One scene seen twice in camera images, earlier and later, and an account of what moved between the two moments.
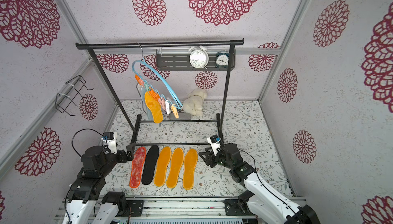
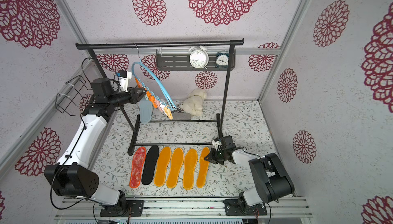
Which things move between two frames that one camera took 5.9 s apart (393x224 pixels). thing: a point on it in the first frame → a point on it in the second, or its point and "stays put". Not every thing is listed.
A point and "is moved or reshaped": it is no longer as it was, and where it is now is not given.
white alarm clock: x=199 y=57 stays put
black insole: x=151 y=160 stays put
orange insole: x=153 y=105 → x=203 y=168
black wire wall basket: x=71 y=89 stays put
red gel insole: x=138 y=158 stays put
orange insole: x=190 y=162 stays put
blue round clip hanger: x=151 y=90 → x=155 y=101
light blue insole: x=143 y=90 is moved or reshaped
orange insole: x=159 y=177 stays put
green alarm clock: x=222 y=59 stays put
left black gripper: x=124 y=158 → x=135 y=97
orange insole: x=174 y=166 stays put
